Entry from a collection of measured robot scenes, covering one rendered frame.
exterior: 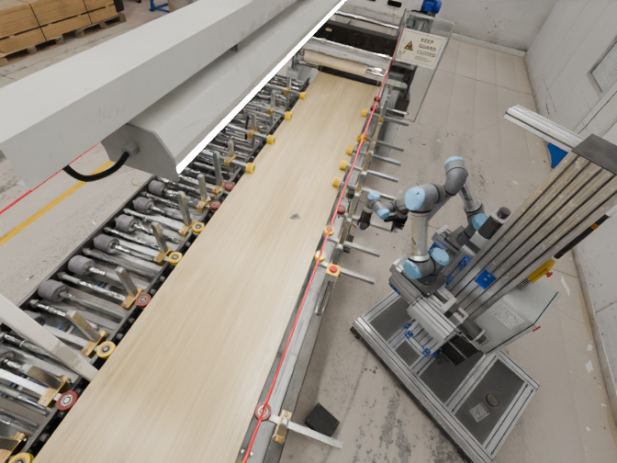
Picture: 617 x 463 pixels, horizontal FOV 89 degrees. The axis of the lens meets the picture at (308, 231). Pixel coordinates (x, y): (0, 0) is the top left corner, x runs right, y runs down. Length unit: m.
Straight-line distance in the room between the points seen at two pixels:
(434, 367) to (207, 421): 1.78
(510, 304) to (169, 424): 1.82
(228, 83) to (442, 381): 2.60
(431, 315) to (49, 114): 2.01
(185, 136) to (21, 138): 0.21
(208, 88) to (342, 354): 2.53
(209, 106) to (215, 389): 1.47
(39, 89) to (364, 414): 2.66
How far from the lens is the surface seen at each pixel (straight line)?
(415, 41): 4.18
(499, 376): 3.13
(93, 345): 2.10
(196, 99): 0.55
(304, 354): 2.06
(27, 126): 0.37
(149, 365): 1.90
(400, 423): 2.86
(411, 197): 1.72
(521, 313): 2.07
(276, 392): 2.07
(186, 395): 1.81
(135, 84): 0.45
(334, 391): 2.76
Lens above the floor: 2.64
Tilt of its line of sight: 49 degrees down
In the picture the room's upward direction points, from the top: 11 degrees clockwise
